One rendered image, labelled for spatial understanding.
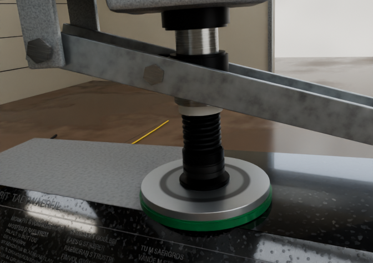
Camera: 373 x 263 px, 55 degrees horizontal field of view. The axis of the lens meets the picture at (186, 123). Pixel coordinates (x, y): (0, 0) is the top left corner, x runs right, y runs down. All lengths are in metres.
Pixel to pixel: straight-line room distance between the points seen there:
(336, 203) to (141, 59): 0.37
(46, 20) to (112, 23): 6.56
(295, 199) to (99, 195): 0.33
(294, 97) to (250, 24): 5.29
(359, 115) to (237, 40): 5.37
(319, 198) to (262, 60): 5.20
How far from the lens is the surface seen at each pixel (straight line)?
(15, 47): 6.45
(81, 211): 0.65
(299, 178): 0.68
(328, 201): 0.61
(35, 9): 0.52
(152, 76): 0.49
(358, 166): 0.75
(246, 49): 5.83
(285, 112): 0.51
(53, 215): 0.68
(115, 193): 0.66
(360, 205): 0.62
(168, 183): 0.60
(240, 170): 0.64
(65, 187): 0.71
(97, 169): 0.77
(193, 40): 0.52
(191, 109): 0.53
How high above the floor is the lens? 1.11
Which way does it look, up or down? 16 degrees down
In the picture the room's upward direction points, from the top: 4 degrees counter-clockwise
